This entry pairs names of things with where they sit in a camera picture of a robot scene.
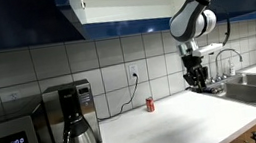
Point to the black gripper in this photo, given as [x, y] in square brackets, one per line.
[192, 64]

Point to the blue nut bar candy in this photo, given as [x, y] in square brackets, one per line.
[203, 90]

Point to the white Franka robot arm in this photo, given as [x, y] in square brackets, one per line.
[194, 15]

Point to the chrome gooseneck faucet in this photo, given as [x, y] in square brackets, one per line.
[217, 65]

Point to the white soap bottle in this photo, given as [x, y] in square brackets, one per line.
[232, 68]

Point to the stainless steel sink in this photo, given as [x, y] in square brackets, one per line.
[249, 93]

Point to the red soda can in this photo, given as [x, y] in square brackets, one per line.
[150, 104]

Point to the black coffee maker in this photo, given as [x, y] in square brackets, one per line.
[71, 99]

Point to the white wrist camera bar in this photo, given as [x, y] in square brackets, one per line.
[209, 49]

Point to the white wall outlet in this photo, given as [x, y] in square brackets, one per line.
[133, 70]
[13, 96]

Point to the blue wall cupboard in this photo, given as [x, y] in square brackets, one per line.
[112, 28]

